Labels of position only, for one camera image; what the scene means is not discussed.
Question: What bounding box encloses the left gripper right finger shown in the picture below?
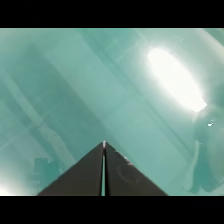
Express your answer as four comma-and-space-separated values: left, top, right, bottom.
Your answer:
104, 141, 168, 197

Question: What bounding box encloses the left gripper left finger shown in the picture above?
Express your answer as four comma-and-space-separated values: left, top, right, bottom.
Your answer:
37, 141, 105, 197

